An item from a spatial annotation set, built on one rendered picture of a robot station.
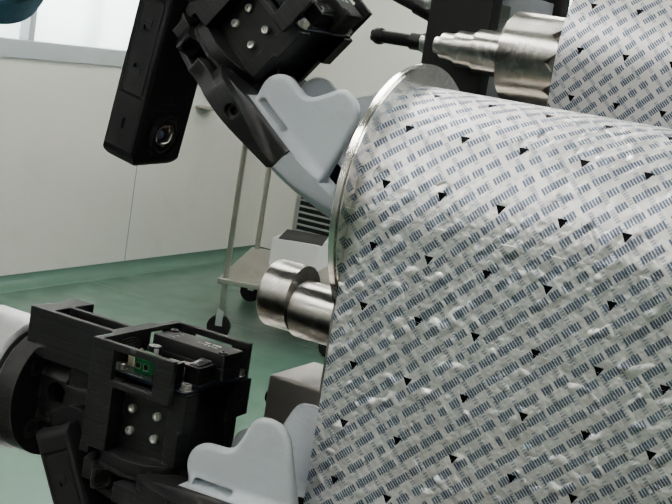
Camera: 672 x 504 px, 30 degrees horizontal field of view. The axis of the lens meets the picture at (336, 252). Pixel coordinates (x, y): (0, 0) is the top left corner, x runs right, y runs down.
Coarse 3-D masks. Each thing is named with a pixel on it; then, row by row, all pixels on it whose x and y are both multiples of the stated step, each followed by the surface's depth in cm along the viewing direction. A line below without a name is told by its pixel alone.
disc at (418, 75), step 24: (408, 72) 62; (432, 72) 64; (384, 96) 60; (360, 144) 59; (360, 168) 60; (336, 192) 59; (336, 216) 59; (336, 240) 59; (336, 264) 60; (336, 288) 60
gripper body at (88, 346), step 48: (48, 336) 68; (96, 336) 64; (144, 336) 67; (192, 336) 68; (0, 384) 67; (48, 384) 69; (96, 384) 64; (144, 384) 65; (192, 384) 64; (240, 384) 67; (0, 432) 68; (96, 432) 64; (144, 432) 64; (192, 432) 65; (96, 480) 65
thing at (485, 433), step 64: (384, 320) 59; (384, 384) 60; (448, 384) 58; (512, 384) 56; (576, 384) 55; (640, 384) 53; (320, 448) 62; (384, 448) 60; (448, 448) 58; (512, 448) 57; (576, 448) 55; (640, 448) 54
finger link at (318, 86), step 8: (312, 80) 72; (320, 80) 71; (328, 80) 71; (304, 88) 72; (312, 88) 72; (320, 88) 71; (328, 88) 71; (336, 88) 71; (312, 96) 72; (368, 96) 70; (360, 104) 70; (368, 104) 70; (360, 120) 70; (344, 152) 71; (336, 168) 70; (336, 176) 70
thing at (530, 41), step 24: (528, 24) 85; (552, 24) 85; (504, 48) 85; (528, 48) 84; (552, 48) 84; (504, 72) 85; (528, 72) 84; (552, 72) 84; (504, 96) 87; (528, 96) 86
